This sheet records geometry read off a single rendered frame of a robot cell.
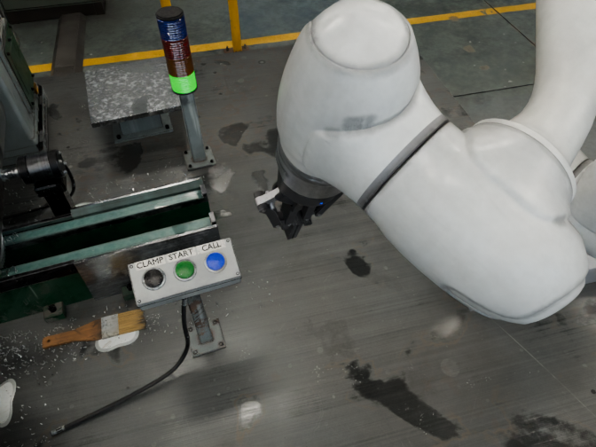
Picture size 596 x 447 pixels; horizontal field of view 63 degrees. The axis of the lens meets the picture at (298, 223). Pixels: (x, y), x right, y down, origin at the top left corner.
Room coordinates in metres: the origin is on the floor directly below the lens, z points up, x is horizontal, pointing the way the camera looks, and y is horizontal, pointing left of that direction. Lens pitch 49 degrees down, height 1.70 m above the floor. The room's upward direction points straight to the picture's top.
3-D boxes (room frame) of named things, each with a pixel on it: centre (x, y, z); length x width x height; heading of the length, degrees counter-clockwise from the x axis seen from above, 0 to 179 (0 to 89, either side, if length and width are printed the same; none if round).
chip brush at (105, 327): (0.49, 0.42, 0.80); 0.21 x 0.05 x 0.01; 107
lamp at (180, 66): (1.03, 0.28, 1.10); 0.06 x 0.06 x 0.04
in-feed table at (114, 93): (1.20, 0.48, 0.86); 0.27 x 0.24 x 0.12; 20
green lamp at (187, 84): (1.03, 0.28, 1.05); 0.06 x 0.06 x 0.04
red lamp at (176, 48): (1.03, 0.28, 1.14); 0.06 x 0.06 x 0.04
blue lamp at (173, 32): (1.03, 0.28, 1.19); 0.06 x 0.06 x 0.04
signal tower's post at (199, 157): (1.03, 0.28, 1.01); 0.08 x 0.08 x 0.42; 20
